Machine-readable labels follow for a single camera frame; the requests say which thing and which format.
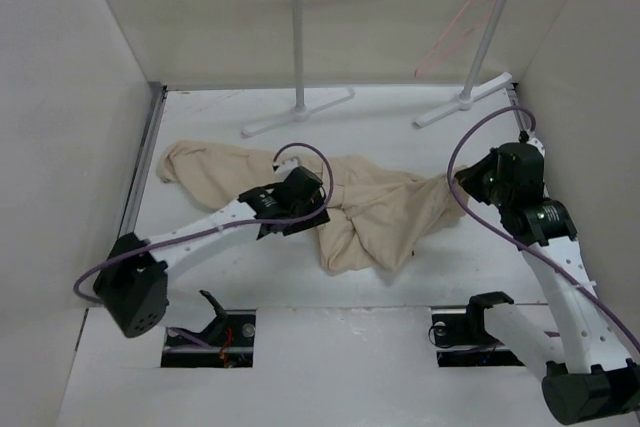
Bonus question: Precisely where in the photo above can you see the beige trousers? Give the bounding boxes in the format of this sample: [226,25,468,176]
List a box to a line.
[156,140,468,274]

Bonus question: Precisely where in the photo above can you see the pink wire hanger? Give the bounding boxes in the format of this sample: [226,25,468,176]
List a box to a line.
[413,0,497,78]

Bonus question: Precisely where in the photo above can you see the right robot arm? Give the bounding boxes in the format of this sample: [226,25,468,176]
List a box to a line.
[448,132,639,425]

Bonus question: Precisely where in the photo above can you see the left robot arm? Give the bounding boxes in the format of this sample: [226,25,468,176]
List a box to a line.
[93,166,329,346]

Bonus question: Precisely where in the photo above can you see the white clothes rack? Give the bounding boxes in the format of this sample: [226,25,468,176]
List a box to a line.
[241,0,513,138]

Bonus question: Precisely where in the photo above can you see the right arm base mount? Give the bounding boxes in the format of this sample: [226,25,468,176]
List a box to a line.
[428,311,524,368]

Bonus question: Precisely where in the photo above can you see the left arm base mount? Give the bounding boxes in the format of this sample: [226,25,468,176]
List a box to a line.
[160,291,257,369]

